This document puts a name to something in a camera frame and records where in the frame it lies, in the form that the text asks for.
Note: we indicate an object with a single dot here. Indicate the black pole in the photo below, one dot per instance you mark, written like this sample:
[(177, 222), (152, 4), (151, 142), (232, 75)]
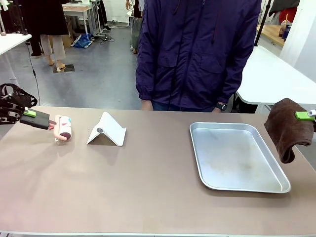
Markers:
[(261, 22)]

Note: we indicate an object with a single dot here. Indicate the small white table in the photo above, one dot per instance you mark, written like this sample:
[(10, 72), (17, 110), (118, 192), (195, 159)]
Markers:
[(12, 40)]

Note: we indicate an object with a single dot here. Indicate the drink cup with straw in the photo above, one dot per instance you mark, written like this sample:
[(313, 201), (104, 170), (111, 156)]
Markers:
[(285, 28)]

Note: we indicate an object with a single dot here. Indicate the white folded stand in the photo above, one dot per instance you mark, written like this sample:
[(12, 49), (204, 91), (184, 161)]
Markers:
[(108, 130)]

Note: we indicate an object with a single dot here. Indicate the person's right hand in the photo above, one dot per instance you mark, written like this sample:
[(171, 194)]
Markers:
[(147, 105)]

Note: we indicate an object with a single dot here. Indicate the wood top desk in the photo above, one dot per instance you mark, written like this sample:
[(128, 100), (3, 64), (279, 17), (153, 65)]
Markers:
[(79, 10)]

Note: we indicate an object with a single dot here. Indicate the blue plastic bag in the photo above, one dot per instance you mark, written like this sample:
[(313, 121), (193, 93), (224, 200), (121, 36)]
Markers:
[(82, 40)]

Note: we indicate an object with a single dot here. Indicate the metal tray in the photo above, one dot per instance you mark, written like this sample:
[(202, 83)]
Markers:
[(237, 160)]

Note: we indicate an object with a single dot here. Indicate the brown cloth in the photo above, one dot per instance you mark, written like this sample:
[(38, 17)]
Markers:
[(286, 128)]

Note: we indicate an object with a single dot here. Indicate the metal floor plate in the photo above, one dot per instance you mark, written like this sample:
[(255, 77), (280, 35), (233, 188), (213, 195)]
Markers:
[(65, 68)]

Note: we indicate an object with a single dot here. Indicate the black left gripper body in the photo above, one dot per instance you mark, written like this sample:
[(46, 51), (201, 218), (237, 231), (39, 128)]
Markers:
[(8, 111)]

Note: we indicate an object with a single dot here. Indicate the person in black coat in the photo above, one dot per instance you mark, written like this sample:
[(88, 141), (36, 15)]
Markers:
[(44, 17)]

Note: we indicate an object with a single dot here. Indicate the hanging red and dark garments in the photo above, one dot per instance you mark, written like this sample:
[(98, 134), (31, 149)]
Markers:
[(286, 11)]

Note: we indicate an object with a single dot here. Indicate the person in purple jacket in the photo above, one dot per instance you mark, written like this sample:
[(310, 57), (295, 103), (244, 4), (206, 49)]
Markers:
[(197, 49)]

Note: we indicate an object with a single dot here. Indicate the wooden table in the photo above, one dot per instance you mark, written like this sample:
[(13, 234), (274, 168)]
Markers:
[(274, 34)]

